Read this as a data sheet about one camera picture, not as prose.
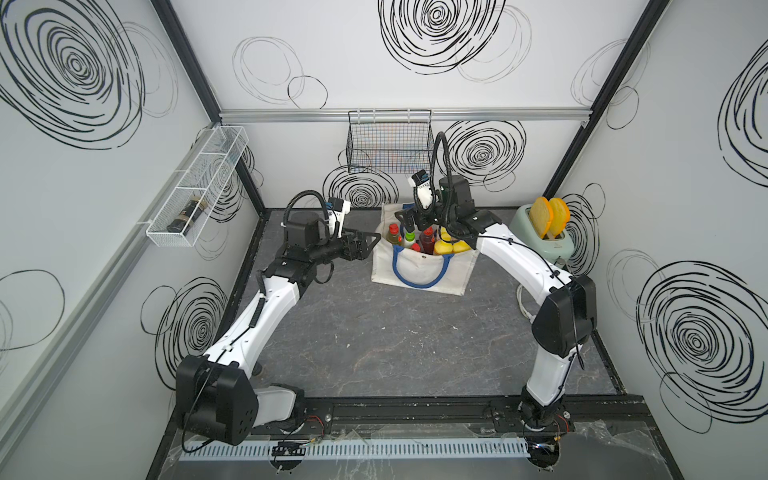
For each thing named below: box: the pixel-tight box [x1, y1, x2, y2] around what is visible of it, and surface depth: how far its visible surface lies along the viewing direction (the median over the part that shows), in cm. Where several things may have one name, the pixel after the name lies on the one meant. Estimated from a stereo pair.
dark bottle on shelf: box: [167, 198, 207, 236], surface depth 68 cm
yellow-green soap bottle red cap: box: [386, 223, 400, 245], surface depth 93 cm
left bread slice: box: [530, 196, 554, 239], surface depth 93 cm
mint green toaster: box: [509, 204, 575, 266], surface depth 93 cm
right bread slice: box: [549, 197, 571, 238], surface depth 92 cm
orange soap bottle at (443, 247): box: [434, 240, 453, 255], surface depth 86 cm
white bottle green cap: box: [403, 232, 416, 248], surface depth 92 cm
